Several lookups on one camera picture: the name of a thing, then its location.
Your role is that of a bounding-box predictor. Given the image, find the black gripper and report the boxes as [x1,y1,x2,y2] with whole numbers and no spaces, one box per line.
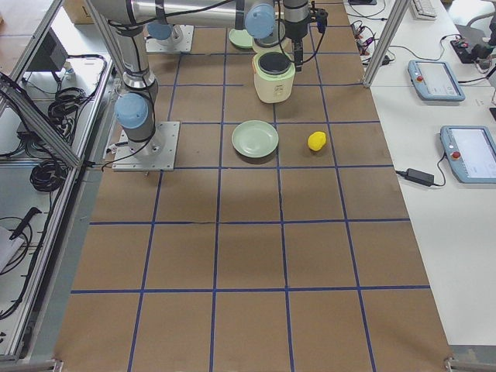
[283,0,310,72]

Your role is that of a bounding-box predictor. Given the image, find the white rice cooker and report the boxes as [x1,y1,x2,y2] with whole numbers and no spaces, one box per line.
[252,39,295,104]

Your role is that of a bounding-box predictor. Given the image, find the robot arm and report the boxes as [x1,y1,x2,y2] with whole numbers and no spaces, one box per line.
[147,22,184,43]
[89,0,315,93]

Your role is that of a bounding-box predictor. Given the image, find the green plate left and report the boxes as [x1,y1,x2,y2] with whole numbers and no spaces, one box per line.
[228,29,253,50]

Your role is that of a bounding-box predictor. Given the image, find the green plate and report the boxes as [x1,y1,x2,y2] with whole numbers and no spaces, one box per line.
[228,29,253,50]
[232,120,279,158]

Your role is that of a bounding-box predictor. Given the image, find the yellow lemon toy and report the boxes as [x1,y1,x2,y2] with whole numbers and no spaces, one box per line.
[307,131,327,152]

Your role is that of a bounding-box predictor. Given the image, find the green plate right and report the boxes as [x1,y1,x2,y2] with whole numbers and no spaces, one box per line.
[232,120,279,158]

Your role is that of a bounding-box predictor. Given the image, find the white keyboard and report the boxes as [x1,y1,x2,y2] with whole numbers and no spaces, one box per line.
[410,0,437,21]

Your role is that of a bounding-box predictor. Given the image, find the far teach pendant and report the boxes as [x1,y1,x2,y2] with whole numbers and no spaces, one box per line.
[408,60,465,102]

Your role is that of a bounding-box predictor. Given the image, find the teach pendant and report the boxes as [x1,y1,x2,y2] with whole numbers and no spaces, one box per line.
[408,60,465,102]
[440,126,495,184]

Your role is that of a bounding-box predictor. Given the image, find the black power adapter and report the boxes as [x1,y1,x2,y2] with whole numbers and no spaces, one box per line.
[404,168,435,187]

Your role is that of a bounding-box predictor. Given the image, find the near teach pendant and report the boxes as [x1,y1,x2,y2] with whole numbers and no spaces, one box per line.
[440,126,495,184]

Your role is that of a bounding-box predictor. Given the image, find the aluminium frame post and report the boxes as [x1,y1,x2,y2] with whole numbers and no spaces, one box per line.
[363,0,408,88]

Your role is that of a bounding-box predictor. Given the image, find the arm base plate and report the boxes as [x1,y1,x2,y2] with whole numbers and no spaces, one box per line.
[146,22,195,54]
[111,122,180,171]

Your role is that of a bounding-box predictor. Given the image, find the coiled black cables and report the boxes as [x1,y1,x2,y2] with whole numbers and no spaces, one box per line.
[29,159,66,193]

